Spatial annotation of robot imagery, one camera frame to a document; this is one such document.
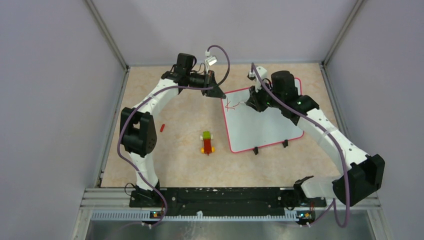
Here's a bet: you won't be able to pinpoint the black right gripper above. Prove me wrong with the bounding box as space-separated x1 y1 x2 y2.
247 79 284 113

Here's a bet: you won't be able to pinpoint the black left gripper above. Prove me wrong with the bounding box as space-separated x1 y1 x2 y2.
186 70 226 99

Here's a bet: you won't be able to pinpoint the pink framed whiteboard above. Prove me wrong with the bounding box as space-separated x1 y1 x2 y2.
221 87 304 153

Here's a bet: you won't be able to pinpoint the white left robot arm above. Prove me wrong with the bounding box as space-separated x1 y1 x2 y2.
118 51 226 207

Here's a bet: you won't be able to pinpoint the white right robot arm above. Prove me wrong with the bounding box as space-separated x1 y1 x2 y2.
246 67 386 207

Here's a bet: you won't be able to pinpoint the red toy brick car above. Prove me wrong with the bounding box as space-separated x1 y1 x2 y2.
200 131 215 156

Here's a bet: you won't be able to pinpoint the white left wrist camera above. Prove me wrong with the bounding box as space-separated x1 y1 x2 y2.
204 55 218 67

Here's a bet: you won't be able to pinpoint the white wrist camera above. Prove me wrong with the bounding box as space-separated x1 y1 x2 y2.
247 66 268 81
204 55 218 67

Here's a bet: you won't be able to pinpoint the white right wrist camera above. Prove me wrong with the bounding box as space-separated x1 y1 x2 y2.
247 66 268 81

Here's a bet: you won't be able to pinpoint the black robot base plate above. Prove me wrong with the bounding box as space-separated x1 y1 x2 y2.
129 187 327 217

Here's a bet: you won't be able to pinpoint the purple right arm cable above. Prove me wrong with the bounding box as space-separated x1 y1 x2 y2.
250 62 351 229

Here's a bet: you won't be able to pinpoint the white cable duct strip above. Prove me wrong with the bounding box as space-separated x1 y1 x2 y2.
91 210 299 222

